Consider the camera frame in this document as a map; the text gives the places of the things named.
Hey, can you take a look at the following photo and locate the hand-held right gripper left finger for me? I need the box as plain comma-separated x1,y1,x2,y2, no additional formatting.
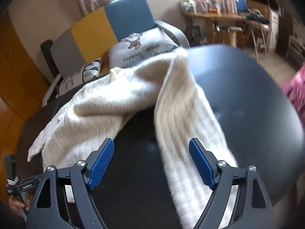
26,137,115,229

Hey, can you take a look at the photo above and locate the blue folding chair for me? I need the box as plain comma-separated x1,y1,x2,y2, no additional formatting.
235,0,247,13

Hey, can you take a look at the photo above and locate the person's left hand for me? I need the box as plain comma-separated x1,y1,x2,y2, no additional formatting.
9,191,31,214

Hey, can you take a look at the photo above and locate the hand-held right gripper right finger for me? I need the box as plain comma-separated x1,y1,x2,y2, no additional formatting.
188,137,275,229

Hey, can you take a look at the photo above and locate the cream knit sweater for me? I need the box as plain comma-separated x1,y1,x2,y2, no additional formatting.
27,46,239,229

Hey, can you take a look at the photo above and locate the grey yellow blue sofa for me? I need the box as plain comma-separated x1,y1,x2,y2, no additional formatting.
40,0,191,101

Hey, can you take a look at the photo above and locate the triangle pattern pillow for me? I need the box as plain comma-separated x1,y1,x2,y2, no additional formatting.
56,58,103,98

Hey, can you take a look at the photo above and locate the large clear plastic jar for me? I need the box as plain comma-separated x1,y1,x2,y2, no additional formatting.
205,0,221,12

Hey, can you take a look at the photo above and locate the deer print pillow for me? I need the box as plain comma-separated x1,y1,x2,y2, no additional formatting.
107,27,179,68

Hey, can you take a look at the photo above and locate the wooden desk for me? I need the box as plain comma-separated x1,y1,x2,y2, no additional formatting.
181,11,249,47

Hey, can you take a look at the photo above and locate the tan tote bag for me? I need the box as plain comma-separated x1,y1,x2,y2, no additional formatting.
214,24,241,47

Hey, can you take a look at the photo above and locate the pink ruffled quilt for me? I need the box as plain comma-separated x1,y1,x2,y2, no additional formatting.
281,62,305,115

